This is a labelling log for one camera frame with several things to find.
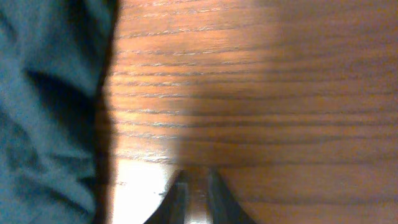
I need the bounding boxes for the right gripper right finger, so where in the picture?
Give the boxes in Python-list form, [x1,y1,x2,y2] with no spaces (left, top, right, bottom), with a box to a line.
[208,169,256,224]

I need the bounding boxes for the black shorts white waistband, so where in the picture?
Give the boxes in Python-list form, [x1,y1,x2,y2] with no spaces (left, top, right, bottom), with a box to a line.
[1,0,118,223]

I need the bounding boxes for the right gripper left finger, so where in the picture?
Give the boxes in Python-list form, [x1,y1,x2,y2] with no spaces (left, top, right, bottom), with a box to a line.
[144,170,188,224]

